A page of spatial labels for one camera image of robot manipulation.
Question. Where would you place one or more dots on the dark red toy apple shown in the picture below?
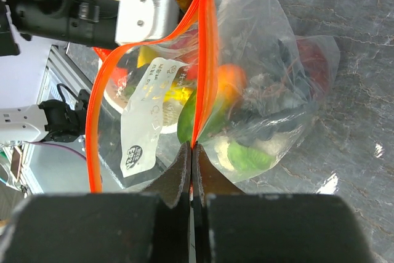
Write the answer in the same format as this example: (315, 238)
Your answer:
(316, 67)

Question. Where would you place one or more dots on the white plastic fruit basket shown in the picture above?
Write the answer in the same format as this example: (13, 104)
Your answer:
(195, 41)

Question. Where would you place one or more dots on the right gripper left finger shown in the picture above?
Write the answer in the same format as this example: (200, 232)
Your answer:
(152, 225)

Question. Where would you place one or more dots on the clear zip top bag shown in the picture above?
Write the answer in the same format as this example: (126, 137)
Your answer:
(246, 29)

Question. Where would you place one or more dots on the yellow toy bananas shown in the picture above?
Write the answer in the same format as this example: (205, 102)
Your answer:
(162, 79)

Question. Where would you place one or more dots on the toy cabbage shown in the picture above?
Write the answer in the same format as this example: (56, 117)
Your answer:
(241, 161)

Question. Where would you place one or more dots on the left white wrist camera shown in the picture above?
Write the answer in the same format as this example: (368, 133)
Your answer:
(145, 20)

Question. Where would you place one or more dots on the black toy grapes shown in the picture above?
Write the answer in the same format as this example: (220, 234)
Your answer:
(277, 99)

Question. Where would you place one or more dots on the orange toy fruit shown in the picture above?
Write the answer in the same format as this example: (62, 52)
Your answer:
(232, 81)

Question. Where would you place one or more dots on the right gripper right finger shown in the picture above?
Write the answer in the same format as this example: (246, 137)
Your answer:
(232, 226)

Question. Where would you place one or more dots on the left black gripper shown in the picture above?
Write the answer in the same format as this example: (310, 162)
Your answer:
(88, 22)

